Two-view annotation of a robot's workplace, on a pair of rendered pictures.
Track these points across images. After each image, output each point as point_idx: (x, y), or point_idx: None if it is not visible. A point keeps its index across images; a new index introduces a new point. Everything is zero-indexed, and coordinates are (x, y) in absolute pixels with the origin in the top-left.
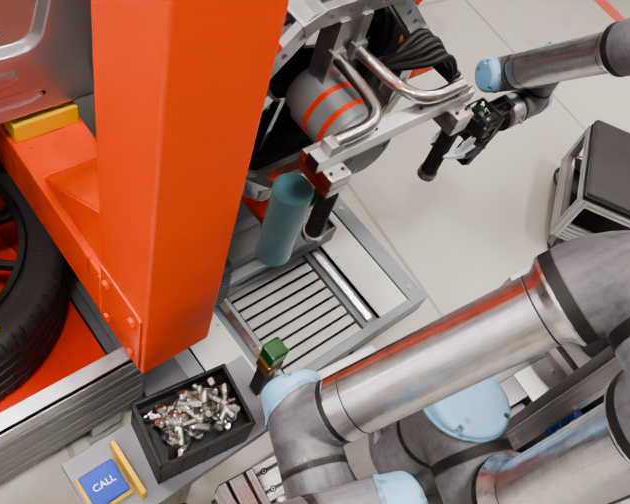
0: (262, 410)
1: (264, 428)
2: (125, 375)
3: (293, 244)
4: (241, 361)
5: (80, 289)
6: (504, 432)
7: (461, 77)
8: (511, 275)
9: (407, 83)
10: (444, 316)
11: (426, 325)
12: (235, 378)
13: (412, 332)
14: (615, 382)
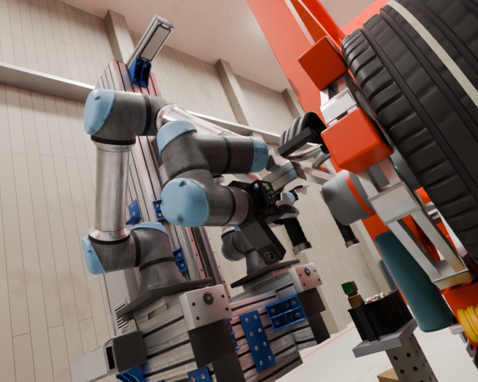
0: (364, 343)
1: (357, 344)
2: (466, 344)
3: (409, 305)
4: (394, 336)
5: None
6: (235, 233)
7: (274, 148)
8: (221, 285)
9: (306, 149)
10: (255, 173)
11: (258, 175)
12: (390, 336)
13: (261, 177)
14: (223, 176)
